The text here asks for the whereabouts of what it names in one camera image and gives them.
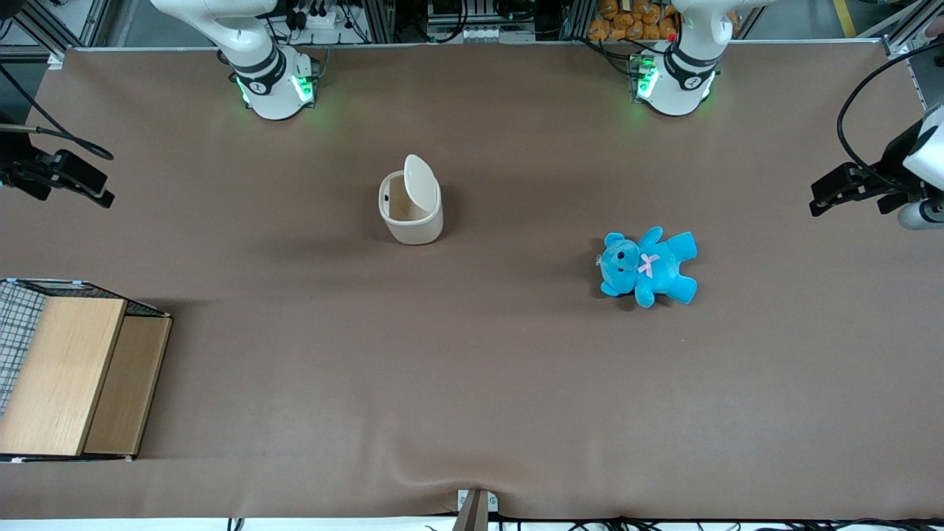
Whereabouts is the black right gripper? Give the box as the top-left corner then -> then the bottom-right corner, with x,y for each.
0,134 -> 116,209

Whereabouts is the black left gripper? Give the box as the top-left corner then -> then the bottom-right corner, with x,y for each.
809,118 -> 928,218

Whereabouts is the cream plastic trash can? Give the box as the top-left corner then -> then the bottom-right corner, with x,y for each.
378,153 -> 445,246

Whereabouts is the wooden two-tier rack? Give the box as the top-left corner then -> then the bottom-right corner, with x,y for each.
0,278 -> 174,464

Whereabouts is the blue teddy bear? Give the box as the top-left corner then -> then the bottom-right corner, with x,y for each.
596,226 -> 699,309

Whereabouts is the pile of orange plush toys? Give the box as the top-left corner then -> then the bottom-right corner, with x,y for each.
588,0 -> 679,43

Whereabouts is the white power strip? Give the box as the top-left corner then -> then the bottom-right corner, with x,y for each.
290,6 -> 356,32

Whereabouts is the brown table mat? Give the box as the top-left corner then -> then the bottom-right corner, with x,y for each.
0,41 -> 944,521

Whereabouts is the white terminal strip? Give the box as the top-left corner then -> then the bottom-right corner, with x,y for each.
456,25 -> 537,44

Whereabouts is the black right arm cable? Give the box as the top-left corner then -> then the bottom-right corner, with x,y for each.
0,65 -> 115,162

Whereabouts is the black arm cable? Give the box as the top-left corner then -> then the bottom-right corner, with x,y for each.
837,38 -> 944,185
0,65 -> 115,162

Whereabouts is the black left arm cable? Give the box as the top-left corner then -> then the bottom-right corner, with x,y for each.
837,38 -> 944,185

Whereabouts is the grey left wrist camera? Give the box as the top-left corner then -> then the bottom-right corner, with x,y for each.
898,198 -> 944,232

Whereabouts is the aluminium frame profile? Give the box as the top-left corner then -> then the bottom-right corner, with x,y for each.
0,0 -> 113,61
880,0 -> 944,58

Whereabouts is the wire mesh panel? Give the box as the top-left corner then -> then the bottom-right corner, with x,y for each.
0,280 -> 46,417

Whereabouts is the brown post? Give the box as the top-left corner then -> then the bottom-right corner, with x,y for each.
451,490 -> 489,531

